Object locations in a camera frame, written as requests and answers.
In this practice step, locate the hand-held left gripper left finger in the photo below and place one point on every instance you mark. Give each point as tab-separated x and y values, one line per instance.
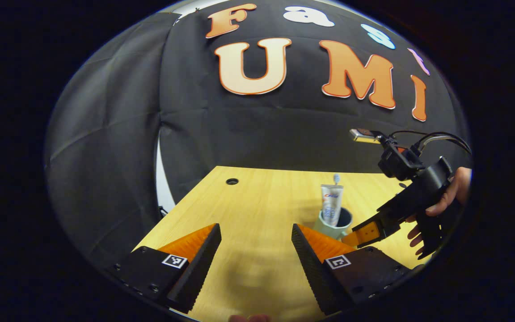
195	273

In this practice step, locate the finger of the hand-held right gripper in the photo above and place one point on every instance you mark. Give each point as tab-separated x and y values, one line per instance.
369	231

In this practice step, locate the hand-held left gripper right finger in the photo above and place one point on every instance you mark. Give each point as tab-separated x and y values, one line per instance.
313	273

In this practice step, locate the pale green cup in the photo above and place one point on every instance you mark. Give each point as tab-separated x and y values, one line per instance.
329	230

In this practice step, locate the white toothpaste tube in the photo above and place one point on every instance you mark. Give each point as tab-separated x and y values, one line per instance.
331	205

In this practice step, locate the white toothbrush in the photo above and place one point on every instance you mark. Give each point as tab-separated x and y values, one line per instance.
337	179

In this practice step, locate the wooden desktop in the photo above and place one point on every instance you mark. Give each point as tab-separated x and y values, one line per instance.
257	201

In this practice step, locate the black backdrop cloth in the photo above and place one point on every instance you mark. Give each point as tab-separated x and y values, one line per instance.
239	134

